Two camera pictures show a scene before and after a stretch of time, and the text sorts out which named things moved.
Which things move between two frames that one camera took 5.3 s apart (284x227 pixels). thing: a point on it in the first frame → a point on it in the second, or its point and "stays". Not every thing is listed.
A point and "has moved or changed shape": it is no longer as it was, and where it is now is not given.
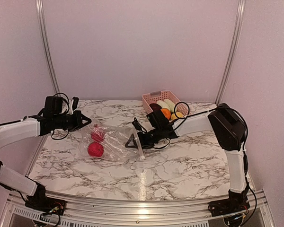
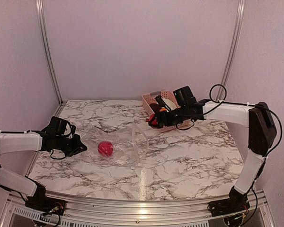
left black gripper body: (73, 124) → (68, 146)
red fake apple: (95, 149) → (105, 148)
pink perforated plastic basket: (153, 97) stays
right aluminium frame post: (240, 13) stays
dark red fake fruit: (97, 134) has moved or changed shape
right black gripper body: (149, 141) → (171, 120)
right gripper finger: (131, 143) → (155, 126)
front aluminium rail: (197, 214) stays
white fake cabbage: (163, 104) has moved or changed shape
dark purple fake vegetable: (156, 109) stays
